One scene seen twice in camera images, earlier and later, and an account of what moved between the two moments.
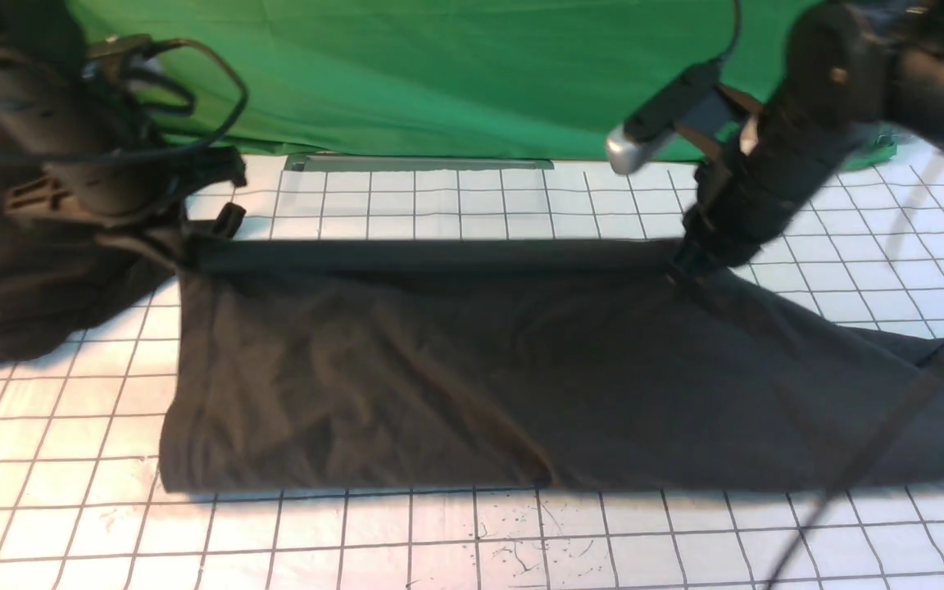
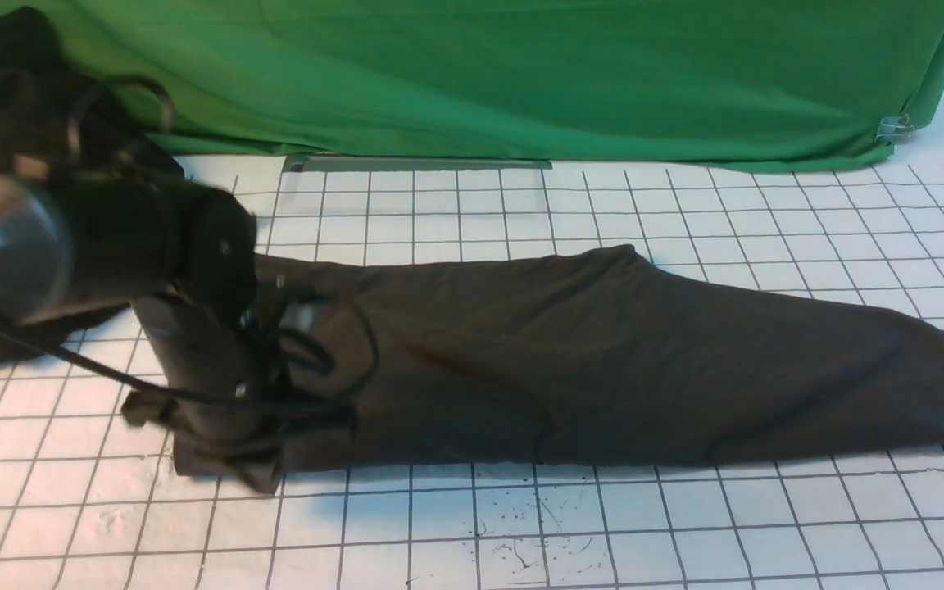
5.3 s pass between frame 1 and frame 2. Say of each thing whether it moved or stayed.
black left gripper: moved
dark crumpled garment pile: stayed
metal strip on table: stayed
